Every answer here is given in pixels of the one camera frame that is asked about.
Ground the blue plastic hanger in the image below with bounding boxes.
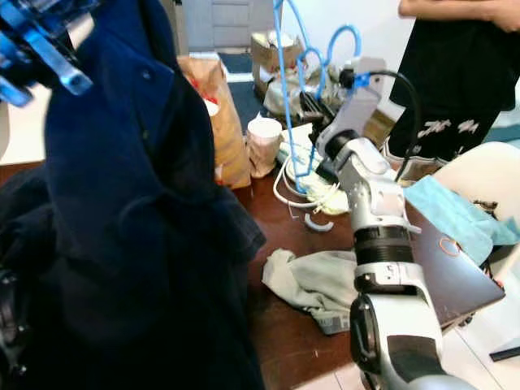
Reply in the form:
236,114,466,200
272,0,364,196

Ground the grey garment with printed band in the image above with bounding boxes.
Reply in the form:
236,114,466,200
262,248,362,336

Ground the navy shirt with gold print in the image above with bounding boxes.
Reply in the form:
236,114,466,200
12,0,267,390

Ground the grey plastic bag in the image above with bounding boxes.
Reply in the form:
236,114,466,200
264,65,334,115

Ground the white paper cup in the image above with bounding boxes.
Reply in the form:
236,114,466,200
246,116,284,180

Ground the brown crumpled paper bag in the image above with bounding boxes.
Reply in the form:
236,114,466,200
250,31,303,74

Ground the orange paper bag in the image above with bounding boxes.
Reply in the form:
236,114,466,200
177,55,253,189

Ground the white curved plastic piece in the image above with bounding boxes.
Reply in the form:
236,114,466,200
302,213,336,234

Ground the person in black clothes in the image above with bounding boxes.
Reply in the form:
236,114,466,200
382,0,520,163

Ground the teal cloth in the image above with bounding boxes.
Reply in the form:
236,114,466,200
402,175,509,265

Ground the grey laptop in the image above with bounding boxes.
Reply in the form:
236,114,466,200
402,199,506,330

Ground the dark navy cloth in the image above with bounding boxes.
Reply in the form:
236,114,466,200
0,167,54,269

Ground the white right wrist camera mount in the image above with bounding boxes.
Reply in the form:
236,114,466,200
325,57,388,159

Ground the white coiled cable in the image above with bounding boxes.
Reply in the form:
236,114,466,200
272,150,350,216

